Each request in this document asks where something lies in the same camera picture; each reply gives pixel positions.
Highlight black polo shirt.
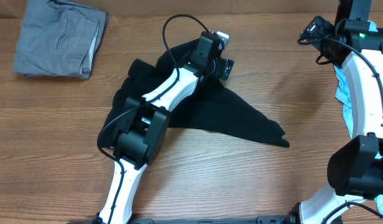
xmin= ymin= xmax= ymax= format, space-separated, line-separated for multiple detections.
xmin=106 ymin=40 xmax=290 ymax=147

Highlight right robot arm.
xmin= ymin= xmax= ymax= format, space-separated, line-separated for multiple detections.
xmin=284 ymin=0 xmax=383 ymax=223

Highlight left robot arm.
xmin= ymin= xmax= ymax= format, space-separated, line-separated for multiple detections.
xmin=92 ymin=30 xmax=234 ymax=223

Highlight light blue shirt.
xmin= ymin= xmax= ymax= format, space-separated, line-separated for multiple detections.
xmin=333 ymin=21 xmax=383 ymax=215

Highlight folded grey shorts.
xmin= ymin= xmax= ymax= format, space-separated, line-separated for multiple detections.
xmin=12 ymin=0 xmax=109 ymax=80

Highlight left black cable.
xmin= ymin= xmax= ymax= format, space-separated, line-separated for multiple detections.
xmin=96 ymin=14 xmax=211 ymax=224

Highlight black cable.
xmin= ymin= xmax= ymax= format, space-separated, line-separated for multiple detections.
xmin=96 ymin=14 xmax=211 ymax=224
xmin=297 ymin=18 xmax=383 ymax=224

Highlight right black cable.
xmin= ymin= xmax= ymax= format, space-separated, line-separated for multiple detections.
xmin=297 ymin=18 xmax=383 ymax=224

